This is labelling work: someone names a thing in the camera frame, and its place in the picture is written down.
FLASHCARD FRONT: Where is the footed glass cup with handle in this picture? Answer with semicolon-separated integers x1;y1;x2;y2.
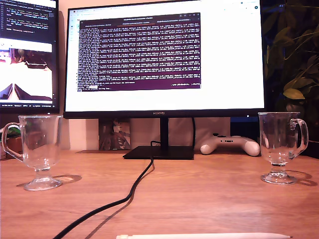
258;112;309;186
1;115;63;192

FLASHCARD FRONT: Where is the white pen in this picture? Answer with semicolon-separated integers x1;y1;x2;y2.
115;232;293;239

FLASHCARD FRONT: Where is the large black computer monitor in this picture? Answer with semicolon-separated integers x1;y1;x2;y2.
63;0;267;160

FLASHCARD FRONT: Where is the patterned grey card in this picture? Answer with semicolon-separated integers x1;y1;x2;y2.
99;119;131;151

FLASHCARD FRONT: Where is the white game controller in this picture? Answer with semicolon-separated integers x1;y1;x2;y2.
200;133;261;157

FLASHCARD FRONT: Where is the green leafy plant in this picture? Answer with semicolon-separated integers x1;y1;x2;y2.
264;0;319;115

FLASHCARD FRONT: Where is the green packet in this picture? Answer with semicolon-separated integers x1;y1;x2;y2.
3;125;22;138

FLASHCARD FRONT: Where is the brown cardboard box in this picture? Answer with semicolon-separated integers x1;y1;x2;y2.
6;136;23;159

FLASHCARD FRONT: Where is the smaller black computer monitor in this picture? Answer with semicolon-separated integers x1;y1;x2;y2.
0;0;60;115

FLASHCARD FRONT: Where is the thin black monitor cable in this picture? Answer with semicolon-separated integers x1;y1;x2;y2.
191;117;197;149

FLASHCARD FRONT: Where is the thick black table cable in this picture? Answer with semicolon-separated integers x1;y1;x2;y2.
52;140;161;239

